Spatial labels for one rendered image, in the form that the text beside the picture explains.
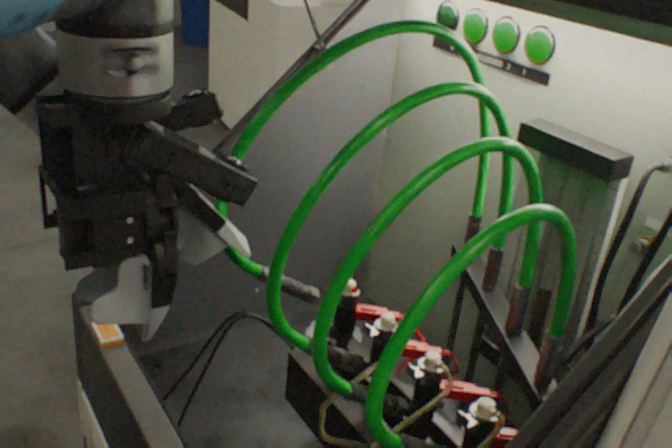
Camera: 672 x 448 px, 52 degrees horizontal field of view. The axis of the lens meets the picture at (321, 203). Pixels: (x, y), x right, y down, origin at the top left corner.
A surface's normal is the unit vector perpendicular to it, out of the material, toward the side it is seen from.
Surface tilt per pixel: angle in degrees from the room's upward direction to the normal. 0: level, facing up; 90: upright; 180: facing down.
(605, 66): 90
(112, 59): 90
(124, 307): 93
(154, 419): 0
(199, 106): 78
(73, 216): 90
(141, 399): 0
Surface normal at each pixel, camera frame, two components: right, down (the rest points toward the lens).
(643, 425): -0.80, -0.07
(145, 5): 0.68, 0.37
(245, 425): 0.08, -0.90
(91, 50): -0.14, 0.40
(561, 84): -0.85, 0.15
